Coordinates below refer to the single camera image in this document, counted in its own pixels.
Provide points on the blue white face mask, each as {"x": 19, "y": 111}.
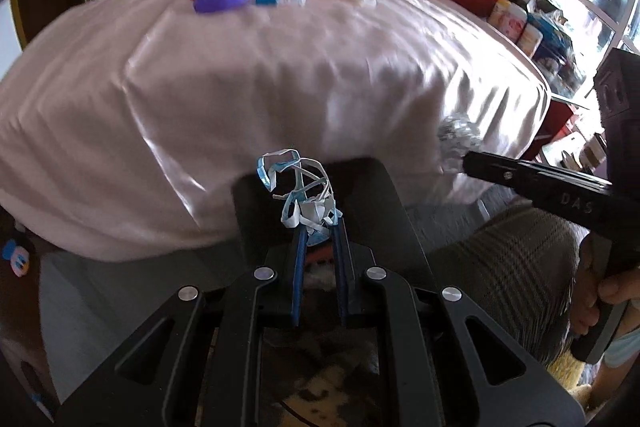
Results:
{"x": 304, "y": 188}

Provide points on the silver foil ball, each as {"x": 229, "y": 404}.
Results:
{"x": 457, "y": 136}

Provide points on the white canister orange label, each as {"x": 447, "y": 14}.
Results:
{"x": 530, "y": 40}

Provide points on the person's right hand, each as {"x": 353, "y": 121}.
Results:
{"x": 589, "y": 288}

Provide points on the donald duck toy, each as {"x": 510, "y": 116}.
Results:
{"x": 17, "y": 256}

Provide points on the yellow lid canister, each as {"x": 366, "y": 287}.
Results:
{"x": 498, "y": 12}

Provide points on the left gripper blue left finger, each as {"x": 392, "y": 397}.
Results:
{"x": 300, "y": 248}

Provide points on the white canister pink label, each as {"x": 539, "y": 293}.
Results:
{"x": 513, "y": 22}

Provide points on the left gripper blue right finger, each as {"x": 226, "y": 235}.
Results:
{"x": 340, "y": 272}

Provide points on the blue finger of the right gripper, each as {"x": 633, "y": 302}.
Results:
{"x": 499, "y": 169}

